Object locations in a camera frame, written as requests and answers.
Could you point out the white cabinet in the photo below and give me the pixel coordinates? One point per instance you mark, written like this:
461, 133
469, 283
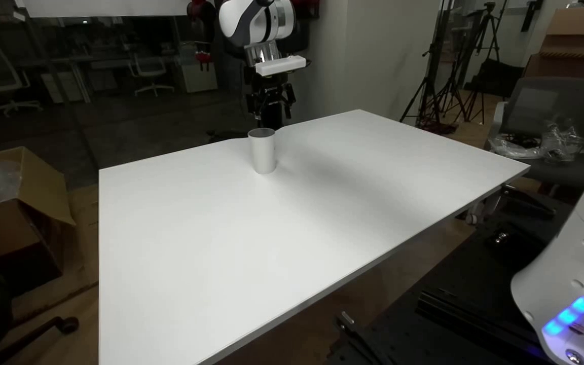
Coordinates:
198, 76

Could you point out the group of black tripods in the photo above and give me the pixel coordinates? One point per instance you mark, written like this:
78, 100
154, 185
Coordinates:
449, 86

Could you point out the silver metal cup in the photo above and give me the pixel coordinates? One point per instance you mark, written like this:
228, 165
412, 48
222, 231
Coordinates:
262, 152

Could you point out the black chair base with caster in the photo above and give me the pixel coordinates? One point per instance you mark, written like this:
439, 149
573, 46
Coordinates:
43, 332

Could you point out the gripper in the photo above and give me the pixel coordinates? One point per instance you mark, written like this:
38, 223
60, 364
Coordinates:
270, 85

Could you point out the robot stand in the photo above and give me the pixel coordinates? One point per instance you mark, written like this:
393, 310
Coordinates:
454, 299

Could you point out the grey office chair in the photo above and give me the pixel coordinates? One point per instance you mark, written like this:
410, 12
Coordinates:
550, 101

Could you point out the open cardboard box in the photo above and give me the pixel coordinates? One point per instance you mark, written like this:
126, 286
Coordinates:
28, 223

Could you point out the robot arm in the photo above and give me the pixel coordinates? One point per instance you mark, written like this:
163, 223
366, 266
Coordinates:
251, 20

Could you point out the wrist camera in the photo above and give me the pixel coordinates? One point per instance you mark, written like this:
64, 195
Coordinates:
282, 65

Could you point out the clear plastic bag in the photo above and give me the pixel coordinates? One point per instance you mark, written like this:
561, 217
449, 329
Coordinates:
558, 139

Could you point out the stack of cardboard boxes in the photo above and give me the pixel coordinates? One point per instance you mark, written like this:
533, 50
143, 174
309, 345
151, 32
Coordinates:
576, 40

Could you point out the white desk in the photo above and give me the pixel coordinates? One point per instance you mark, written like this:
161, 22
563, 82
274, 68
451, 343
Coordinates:
69, 63

